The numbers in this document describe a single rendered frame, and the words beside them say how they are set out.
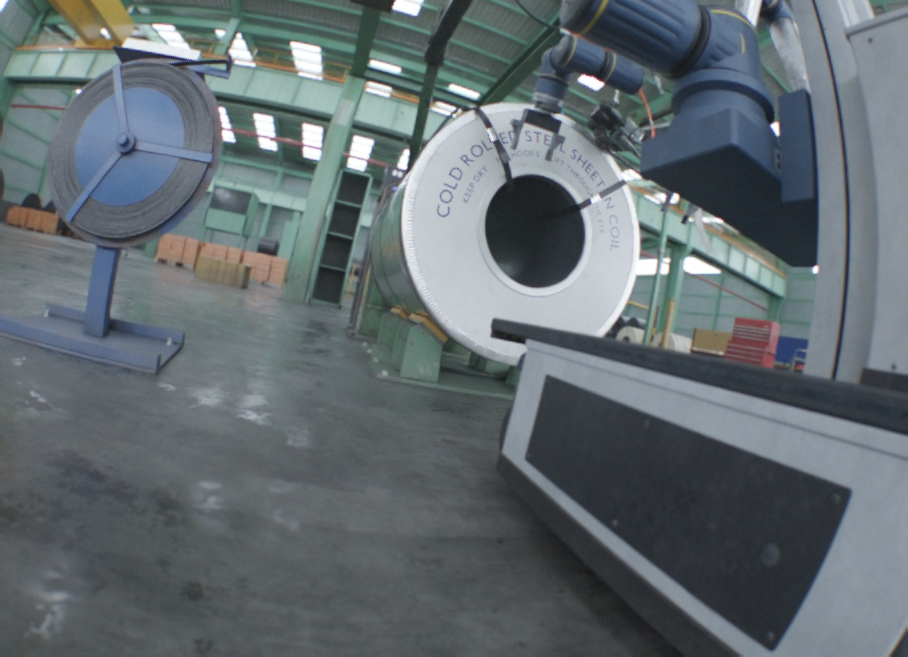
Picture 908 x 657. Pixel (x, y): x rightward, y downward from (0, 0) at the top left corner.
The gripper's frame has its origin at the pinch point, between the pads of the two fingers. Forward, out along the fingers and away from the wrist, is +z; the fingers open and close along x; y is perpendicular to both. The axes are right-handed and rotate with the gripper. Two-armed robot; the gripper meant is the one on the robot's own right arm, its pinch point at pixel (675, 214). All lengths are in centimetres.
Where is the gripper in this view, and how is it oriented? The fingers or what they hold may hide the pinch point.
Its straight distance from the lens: 183.2
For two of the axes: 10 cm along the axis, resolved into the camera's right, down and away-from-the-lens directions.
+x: 9.2, 2.5, 2.9
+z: -3.5, 8.5, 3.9
